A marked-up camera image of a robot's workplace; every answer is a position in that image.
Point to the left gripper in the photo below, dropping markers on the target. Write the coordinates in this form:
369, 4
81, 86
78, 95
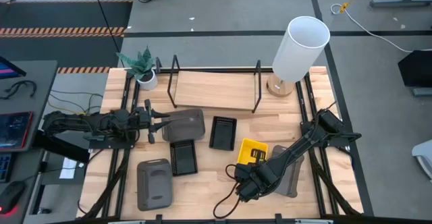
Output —
145, 119

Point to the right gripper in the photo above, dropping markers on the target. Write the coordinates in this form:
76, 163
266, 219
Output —
251, 180

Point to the yellow slotted plastic basket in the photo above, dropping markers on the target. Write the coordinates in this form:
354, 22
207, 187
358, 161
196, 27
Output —
239, 159
245, 146

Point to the gray translucent plastic basket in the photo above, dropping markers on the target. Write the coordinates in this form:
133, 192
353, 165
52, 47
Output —
293, 180
154, 185
184, 126

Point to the black slotted plastic basket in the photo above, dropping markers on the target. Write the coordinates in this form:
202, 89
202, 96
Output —
222, 136
184, 160

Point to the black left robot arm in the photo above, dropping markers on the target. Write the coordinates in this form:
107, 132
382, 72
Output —
84, 122

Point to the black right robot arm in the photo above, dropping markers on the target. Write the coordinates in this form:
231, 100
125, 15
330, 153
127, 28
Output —
303, 143

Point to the green plant in white pot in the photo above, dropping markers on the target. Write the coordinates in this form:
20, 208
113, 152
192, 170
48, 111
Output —
147, 81

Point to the black equipment box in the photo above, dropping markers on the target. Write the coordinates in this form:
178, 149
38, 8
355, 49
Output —
64, 149

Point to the white paper sheet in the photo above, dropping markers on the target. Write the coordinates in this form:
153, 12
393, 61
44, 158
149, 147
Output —
68, 168

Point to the white shade lamp wooden base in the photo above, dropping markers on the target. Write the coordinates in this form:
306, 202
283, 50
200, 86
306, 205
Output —
297, 52

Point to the gray side desk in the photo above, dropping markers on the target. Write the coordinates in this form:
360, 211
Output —
40, 79

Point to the tablet with red edge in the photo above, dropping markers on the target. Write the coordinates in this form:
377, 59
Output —
13, 129

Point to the black computer monitor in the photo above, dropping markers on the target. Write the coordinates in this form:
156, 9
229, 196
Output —
8, 69

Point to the black keyboard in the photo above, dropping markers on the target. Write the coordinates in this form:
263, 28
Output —
5, 166

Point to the black computer mouse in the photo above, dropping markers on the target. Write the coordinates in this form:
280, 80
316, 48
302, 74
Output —
11, 195

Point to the gray stand foot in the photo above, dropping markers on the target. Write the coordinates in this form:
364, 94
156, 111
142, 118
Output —
423, 91

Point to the black floor box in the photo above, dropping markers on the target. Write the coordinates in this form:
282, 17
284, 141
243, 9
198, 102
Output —
416, 69

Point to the wooden shelf black metal frame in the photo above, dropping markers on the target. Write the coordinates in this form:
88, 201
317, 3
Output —
212, 89

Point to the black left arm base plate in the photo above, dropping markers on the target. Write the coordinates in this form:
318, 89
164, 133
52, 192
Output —
101, 145

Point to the black aluminium table frame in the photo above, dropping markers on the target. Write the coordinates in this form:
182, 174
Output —
253, 222

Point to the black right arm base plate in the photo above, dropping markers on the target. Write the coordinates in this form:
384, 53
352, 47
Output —
337, 139

